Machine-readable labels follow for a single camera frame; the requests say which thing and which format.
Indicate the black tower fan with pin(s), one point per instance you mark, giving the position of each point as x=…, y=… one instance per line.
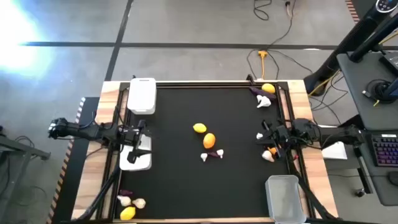
x=348, y=46

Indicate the white paper sheet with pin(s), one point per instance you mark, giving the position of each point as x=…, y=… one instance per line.
x=335, y=152

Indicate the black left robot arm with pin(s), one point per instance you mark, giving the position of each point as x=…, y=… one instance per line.
x=90, y=133

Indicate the black computer mouse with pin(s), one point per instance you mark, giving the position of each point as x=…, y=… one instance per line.
x=393, y=179

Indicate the black hazard-striped floor mat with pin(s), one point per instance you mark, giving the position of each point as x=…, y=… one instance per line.
x=353, y=9
x=74, y=161

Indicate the backlit black keyboard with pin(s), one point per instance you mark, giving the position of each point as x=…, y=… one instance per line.
x=385, y=150

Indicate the orange fruit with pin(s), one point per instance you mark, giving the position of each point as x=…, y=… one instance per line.
x=273, y=150
x=209, y=140

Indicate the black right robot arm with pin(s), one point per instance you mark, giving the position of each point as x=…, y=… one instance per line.
x=335, y=134

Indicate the large white garlic cluster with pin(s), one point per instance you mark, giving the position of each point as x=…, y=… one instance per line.
x=263, y=101

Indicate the clear plastic bin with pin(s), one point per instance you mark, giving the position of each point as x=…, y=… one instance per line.
x=284, y=199

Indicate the yellow lemon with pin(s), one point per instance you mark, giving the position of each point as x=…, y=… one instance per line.
x=127, y=213
x=199, y=127
x=268, y=88

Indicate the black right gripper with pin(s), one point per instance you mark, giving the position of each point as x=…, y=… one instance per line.
x=283, y=135

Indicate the black clamp on frame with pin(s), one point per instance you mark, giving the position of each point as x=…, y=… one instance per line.
x=250, y=79

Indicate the black flat device on desk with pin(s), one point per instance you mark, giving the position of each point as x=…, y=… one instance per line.
x=391, y=62

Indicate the purple sweet potato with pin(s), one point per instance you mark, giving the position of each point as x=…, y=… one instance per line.
x=258, y=92
x=213, y=154

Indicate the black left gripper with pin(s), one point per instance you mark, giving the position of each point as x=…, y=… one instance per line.
x=132, y=137

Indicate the black table mat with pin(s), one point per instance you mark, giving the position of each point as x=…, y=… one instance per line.
x=186, y=186

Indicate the white plastic basket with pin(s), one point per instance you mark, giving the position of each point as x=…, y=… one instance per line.
x=141, y=96
x=143, y=162

